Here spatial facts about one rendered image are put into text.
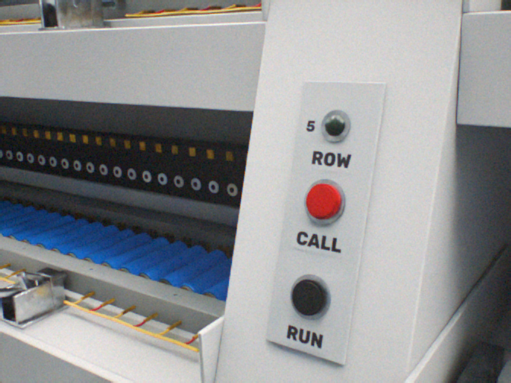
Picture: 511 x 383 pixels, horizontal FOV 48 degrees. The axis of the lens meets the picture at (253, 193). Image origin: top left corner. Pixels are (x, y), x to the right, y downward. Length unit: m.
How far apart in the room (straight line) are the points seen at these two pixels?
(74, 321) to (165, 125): 0.25
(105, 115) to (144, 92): 0.31
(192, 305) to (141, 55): 0.15
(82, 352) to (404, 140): 0.24
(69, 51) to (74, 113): 0.31
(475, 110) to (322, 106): 0.07
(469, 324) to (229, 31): 0.20
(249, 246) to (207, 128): 0.29
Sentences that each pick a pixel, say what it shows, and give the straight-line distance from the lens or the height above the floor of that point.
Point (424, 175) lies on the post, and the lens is 0.25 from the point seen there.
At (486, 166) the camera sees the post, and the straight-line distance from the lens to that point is 0.32.
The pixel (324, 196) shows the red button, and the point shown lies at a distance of 0.26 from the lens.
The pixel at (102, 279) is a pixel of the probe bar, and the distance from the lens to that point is 0.42.
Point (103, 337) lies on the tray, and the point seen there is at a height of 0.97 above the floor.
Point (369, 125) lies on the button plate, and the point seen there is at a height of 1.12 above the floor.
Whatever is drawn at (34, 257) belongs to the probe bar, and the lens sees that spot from 0.48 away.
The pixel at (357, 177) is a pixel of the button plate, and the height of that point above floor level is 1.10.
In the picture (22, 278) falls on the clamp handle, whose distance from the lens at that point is 0.43.
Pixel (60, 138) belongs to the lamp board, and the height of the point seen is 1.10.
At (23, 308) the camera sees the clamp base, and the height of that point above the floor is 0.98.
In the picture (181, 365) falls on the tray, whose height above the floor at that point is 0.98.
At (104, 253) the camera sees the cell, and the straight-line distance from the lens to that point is 0.48.
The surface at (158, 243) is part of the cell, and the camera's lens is 0.49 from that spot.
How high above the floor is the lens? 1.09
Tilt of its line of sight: 1 degrees down
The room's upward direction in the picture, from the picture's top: 8 degrees clockwise
